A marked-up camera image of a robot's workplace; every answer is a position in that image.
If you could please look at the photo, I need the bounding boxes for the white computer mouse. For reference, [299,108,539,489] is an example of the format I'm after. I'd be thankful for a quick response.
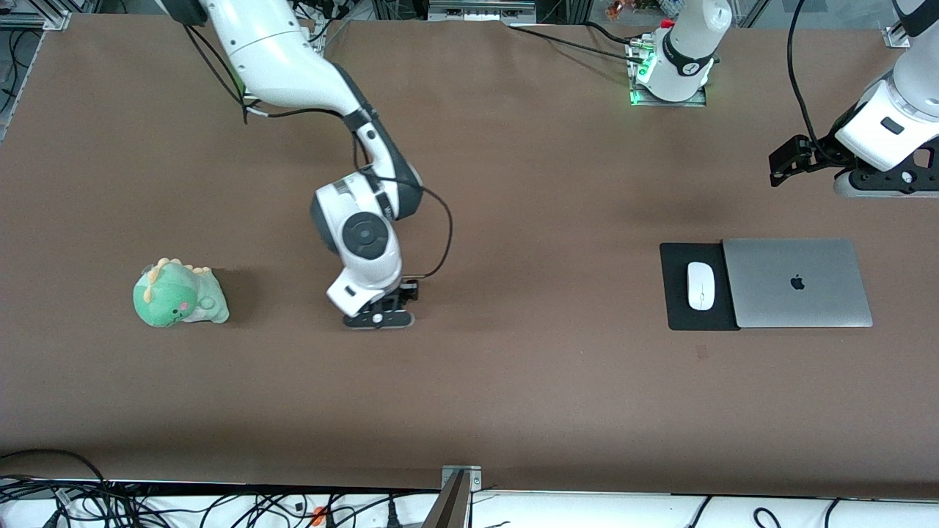
[687,262,716,311]

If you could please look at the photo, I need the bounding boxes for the black mouse pad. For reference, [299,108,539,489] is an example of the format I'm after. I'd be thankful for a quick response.
[659,243,742,331]

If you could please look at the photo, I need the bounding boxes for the silver laptop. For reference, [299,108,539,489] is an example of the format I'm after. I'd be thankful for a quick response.
[721,238,874,329]

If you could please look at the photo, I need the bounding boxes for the colourful background toys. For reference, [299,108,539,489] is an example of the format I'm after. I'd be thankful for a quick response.
[605,0,677,20]

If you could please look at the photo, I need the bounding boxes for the green dinosaur plush toy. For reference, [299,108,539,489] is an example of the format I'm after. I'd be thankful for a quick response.
[132,257,230,329]

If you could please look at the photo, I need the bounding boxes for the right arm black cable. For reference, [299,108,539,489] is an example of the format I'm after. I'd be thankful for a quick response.
[180,18,454,284]

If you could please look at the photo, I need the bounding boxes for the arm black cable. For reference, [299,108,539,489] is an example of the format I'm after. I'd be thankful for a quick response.
[786,0,837,166]
[180,18,454,284]

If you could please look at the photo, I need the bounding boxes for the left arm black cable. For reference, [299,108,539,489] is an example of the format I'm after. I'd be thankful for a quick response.
[786,0,837,166]

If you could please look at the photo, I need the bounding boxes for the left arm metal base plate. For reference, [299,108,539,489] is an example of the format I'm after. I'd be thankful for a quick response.
[627,37,709,108]

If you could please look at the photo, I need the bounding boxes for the metal table edge bracket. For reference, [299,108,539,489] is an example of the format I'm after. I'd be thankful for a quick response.
[442,465,483,491]

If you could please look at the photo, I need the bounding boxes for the dark camera post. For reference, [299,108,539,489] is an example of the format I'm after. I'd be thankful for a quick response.
[422,469,475,528]

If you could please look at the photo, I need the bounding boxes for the short black table cable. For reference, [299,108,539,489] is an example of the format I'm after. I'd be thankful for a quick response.
[583,21,639,47]

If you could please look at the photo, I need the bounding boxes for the long black table cable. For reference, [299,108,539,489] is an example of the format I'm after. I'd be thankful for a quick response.
[509,26,646,65]

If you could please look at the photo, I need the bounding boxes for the aluminium frame with sockets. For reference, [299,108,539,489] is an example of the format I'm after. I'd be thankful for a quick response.
[428,0,538,23]

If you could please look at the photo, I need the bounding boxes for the black looped floor cable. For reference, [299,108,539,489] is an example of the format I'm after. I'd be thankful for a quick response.
[0,448,112,507]

